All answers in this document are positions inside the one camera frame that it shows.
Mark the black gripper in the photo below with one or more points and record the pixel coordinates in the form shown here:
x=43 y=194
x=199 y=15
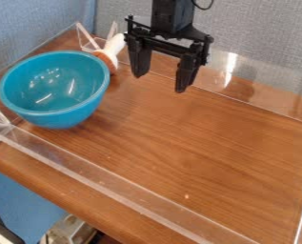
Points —
x=167 y=32

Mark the white and brown toy mushroom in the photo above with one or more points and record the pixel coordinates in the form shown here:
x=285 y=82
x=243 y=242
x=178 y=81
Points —
x=107 y=54

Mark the blue plastic bowl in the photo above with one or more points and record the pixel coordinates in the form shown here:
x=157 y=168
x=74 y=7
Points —
x=54 y=89

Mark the white power strip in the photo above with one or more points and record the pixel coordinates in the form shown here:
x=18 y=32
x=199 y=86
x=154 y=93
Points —
x=68 y=231

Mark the clear acrylic barrier wall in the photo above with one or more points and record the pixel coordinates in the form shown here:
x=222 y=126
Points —
x=195 y=167

